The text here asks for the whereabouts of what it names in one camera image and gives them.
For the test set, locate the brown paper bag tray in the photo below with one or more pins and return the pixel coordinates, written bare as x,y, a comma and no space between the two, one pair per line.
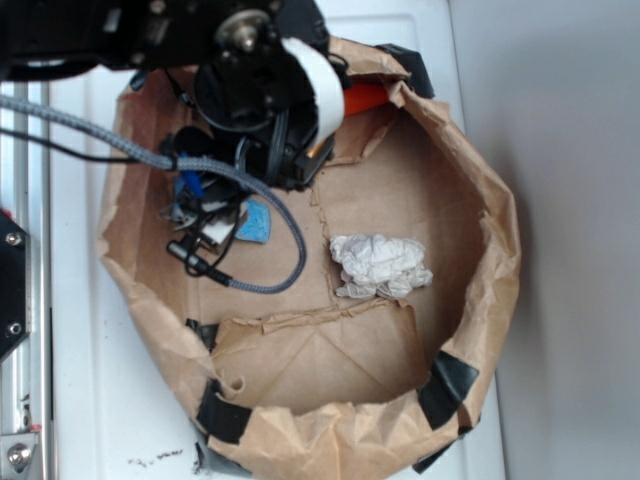
305,384

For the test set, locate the crumpled white paper towel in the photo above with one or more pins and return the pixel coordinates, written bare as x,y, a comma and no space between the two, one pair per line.
376,265

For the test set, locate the blue rectangular sponge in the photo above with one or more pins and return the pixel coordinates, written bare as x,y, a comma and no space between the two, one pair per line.
256,226

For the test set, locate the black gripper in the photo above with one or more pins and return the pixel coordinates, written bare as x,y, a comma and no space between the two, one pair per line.
286,152

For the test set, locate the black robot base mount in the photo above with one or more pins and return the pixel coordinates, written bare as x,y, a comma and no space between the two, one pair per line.
15,285

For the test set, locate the aluminium frame rail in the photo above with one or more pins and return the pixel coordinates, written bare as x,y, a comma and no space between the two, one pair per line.
27,445

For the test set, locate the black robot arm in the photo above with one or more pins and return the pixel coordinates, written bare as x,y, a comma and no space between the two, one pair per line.
259,73

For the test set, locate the orange toy carrot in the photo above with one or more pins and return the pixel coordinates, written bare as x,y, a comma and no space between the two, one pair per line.
362,97

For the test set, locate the white plastic board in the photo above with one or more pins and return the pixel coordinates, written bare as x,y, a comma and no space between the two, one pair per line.
114,416

